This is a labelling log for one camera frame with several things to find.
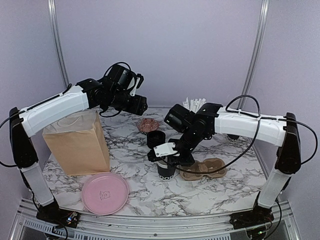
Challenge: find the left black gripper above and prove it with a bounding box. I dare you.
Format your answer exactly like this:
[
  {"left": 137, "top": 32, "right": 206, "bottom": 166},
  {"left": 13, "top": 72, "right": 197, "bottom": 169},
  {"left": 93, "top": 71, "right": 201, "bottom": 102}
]
[{"left": 109, "top": 89, "right": 148, "bottom": 115}]

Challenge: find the black paper coffee cup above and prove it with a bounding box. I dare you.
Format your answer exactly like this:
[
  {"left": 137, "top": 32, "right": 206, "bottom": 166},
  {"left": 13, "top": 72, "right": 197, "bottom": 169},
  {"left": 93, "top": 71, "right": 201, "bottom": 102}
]
[{"left": 157, "top": 160, "right": 176, "bottom": 181}]

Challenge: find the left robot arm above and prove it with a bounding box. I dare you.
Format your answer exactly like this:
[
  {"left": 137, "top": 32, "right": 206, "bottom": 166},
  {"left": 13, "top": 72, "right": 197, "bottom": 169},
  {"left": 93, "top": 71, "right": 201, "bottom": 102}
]
[{"left": 7, "top": 62, "right": 148, "bottom": 223}]

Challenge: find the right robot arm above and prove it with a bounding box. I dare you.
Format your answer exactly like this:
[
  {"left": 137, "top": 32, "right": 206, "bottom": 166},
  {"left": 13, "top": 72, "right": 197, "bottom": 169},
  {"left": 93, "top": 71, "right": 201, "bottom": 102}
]
[{"left": 147, "top": 103, "right": 302, "bottom": 224}]

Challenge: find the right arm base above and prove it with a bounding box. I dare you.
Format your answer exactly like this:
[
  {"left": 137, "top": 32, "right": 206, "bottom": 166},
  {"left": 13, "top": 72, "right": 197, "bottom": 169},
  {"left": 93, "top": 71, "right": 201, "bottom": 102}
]
[{"left": 229, "top": 200, "right": 275, "bottom": 230}]

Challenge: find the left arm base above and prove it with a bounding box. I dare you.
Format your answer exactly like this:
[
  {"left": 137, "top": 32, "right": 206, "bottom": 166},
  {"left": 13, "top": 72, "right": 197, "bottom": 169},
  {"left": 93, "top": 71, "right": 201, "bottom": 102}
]
[{"left": 36, "top": 199, "right": 80, "bottom": 228}]

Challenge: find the stack of black lids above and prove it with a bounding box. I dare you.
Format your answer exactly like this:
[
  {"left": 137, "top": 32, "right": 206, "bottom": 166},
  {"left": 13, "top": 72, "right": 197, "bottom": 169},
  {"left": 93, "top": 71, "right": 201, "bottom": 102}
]
[{"left": 147, "top": 130, "right": 166, "bottom": 149}]

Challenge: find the bundle of white straws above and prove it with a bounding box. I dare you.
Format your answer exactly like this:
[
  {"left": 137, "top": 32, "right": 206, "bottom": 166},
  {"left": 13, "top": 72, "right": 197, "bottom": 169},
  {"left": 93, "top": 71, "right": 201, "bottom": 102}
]
[{"left": 182, "top": 97, "right": 206, "bottom": 113}]

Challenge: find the brown cardboard cup carrier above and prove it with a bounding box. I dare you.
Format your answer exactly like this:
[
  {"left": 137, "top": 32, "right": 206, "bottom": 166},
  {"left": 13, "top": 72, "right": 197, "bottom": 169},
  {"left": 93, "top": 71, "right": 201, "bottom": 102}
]
[{"left": 179, "top": 157, "right": 227, "bottom": 181}]

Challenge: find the pink plate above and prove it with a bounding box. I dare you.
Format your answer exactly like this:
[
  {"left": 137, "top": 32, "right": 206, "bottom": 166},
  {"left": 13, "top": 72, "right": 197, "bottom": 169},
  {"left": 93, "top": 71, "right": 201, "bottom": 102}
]
[{"left": 81, "top": 172, "right": 129, "bottom": 216}]

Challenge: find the brown paper bag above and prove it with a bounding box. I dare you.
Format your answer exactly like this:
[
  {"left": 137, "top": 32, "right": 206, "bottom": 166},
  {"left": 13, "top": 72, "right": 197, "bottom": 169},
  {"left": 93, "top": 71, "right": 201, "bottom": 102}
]
[{"left": 42, "top": 110, "right": 110, "bottom": 176}]

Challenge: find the black cup holding straws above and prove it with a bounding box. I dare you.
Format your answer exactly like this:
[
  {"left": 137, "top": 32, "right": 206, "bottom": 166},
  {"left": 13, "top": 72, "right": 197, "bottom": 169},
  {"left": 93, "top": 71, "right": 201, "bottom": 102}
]
[{"left": 225, "top": 134, "right": 240, "bottom": 143}]

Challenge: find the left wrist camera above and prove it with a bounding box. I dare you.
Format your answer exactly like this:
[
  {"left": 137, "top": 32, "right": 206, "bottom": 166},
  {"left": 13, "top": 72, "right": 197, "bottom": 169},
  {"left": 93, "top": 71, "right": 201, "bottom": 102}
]
[{"left": 127, "top": 73, "right": 144, "bottom": 97}]

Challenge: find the left aluminium frame post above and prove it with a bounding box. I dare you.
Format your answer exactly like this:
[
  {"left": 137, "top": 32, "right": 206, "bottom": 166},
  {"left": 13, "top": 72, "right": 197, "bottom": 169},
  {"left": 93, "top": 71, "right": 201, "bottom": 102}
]
[{"left": 47, "top": 0, "right": 70, "bottom": 87}]

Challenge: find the aluminium frame post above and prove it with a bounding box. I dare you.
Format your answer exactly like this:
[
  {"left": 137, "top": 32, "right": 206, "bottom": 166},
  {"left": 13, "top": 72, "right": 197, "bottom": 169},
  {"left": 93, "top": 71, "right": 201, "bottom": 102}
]
[
  {"left": 241, "top": 0, "right": 270, "bottom": 95},
  {"left": 47, "top": 0, "right": 70, "bottom": 87}
]

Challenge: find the right aluminium frame post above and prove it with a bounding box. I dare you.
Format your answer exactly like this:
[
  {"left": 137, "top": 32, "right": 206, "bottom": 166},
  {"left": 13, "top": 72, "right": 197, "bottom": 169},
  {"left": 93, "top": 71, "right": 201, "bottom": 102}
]
[{"left": 241, "top": 0, "right": 270, "bottom": 95}]

